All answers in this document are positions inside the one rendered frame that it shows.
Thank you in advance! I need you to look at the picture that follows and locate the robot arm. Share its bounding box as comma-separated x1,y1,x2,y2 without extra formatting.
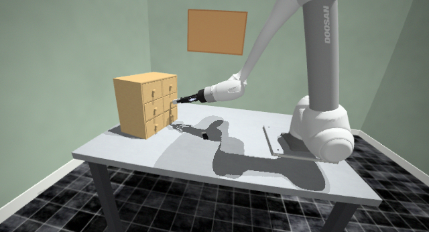
204,0,354,162

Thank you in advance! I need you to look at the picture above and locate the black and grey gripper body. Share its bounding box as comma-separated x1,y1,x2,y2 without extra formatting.
191,89,206,103

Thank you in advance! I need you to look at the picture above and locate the tan chest of drawers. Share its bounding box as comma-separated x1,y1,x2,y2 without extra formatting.
113,72,177,139

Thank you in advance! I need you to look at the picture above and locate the wooden drawer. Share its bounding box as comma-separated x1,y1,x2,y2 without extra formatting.
142,80,162,102
143,98,163,121
162,77,176,95
145,114,164,137
164,107,177,126
163,92,177,111

